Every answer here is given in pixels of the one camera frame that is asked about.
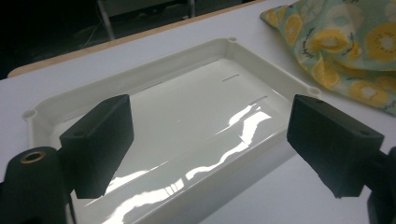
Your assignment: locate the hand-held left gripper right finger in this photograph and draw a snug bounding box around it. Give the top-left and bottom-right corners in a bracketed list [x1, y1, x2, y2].
[286, 93, 385, 200]

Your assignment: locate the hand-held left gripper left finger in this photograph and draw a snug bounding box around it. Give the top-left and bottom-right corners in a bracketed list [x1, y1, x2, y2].
[59, 93, 135, 200]

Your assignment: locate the white plastic tray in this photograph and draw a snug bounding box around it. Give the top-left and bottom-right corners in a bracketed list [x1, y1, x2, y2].
[21, 36, 321, 224]

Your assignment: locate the fruit print cloth bag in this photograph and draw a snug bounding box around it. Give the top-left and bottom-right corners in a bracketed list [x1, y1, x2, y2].
[260, 0, 396, 117]

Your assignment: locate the grey metal stand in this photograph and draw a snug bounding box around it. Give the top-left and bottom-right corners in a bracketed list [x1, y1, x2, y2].
[96, 0, 197, 41]

